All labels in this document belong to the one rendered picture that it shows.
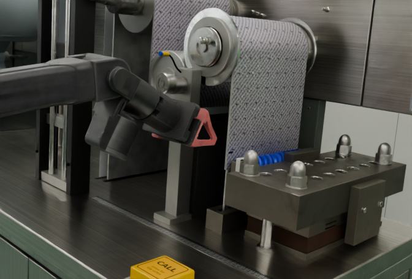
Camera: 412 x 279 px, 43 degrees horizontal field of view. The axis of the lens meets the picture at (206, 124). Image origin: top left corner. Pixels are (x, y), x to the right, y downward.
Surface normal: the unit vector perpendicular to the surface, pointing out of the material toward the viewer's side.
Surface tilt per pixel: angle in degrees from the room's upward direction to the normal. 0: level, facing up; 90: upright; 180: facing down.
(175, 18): 92
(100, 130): 67
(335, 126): 90
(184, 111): 63
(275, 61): 90
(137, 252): 0
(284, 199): 90
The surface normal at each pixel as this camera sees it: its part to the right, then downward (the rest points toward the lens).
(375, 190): 0.71, 0.17
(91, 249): 0.07, -0.98
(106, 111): -0.54, -0.38
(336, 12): -0.70, 0.07
